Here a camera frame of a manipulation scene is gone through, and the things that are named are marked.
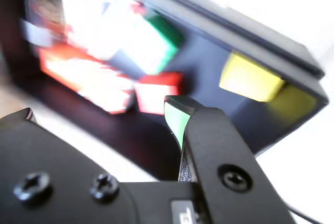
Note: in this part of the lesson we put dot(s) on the green and white box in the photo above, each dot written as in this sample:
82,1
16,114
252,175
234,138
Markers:
156,44

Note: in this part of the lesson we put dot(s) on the red cube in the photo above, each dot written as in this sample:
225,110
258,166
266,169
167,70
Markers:
156,93

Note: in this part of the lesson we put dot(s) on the red and white box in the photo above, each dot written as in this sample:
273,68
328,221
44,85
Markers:
86,83

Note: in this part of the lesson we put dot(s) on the black box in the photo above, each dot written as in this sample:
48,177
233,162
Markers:
208,59

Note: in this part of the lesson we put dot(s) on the yellow cube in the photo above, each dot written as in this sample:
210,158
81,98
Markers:
250,77

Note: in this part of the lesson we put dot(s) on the white packet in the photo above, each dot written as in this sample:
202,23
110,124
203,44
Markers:
101,25

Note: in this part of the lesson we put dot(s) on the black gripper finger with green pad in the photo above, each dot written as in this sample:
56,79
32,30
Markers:
221,145
47,161

